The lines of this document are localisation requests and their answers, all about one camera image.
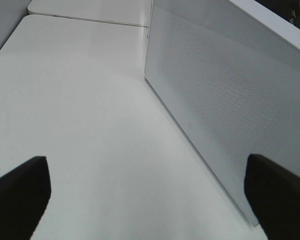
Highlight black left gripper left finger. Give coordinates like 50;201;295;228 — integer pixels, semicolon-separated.
0;156;52;240

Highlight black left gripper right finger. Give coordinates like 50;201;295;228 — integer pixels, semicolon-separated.
244;154;300;240

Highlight white microwave door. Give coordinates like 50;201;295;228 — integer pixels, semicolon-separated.
145;0;300;225

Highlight white microwave oven body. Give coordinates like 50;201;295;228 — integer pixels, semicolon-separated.
254;0;300;37

